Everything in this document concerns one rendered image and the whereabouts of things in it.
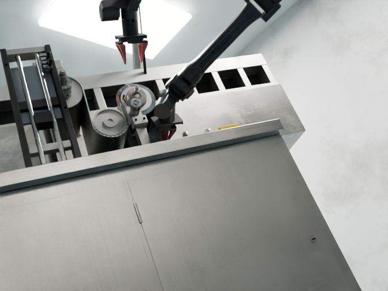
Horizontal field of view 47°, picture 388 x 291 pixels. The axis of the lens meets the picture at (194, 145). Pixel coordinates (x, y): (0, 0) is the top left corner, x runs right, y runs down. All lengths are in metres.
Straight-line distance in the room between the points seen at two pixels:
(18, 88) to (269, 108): 1.24
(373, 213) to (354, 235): 0.26
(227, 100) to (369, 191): 2.27
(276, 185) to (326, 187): 3.06
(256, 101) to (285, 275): 1.23
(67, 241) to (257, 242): 0.49
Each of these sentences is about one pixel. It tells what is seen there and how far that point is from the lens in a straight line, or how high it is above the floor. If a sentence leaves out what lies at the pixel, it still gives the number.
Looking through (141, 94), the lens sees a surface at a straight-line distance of 1.68.
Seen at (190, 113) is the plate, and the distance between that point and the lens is 2.12.
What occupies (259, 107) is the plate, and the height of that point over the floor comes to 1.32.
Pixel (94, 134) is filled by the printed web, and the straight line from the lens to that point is 1.62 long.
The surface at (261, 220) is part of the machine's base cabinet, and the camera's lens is 1.27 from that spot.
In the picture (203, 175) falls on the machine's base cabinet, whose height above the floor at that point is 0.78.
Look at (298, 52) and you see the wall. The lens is 4.73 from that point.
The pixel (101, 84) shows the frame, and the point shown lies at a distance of 2.15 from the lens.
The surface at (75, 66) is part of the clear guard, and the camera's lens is 2.18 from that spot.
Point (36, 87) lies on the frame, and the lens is 1.58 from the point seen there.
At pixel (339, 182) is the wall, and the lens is 4.33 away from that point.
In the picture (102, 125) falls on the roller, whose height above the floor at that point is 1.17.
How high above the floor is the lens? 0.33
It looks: 25 degrees up
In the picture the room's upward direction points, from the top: 23 degrees counter-clockwise
